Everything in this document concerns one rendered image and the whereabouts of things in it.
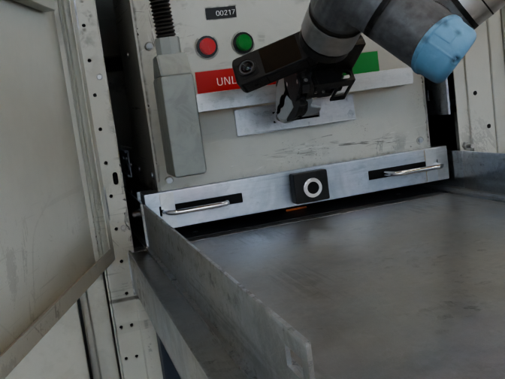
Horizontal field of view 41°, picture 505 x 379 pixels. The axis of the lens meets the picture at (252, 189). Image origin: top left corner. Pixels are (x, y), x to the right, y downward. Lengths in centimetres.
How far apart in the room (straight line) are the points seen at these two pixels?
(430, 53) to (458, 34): 4
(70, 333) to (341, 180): 50
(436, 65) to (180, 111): 37
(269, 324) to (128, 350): 65
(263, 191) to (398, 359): 62
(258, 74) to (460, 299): 43
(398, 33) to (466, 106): 46
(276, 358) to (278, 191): 69
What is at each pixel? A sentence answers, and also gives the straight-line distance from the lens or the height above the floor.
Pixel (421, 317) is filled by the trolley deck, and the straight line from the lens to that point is 61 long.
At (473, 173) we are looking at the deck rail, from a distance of 120.
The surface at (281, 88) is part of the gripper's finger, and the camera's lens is 102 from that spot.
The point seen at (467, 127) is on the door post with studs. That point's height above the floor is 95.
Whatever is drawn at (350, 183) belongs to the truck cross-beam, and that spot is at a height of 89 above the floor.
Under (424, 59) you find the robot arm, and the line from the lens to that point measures 80.
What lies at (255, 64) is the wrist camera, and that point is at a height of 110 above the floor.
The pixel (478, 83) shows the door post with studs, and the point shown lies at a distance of 124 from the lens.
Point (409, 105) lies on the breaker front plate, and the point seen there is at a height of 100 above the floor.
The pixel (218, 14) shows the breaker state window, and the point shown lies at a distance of 110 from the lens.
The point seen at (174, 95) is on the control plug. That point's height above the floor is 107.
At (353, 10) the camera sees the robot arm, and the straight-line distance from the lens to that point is 81.
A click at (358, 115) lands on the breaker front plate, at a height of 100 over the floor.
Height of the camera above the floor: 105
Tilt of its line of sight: 8 degrees down
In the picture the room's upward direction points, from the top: 8 degrees counter-clockwise
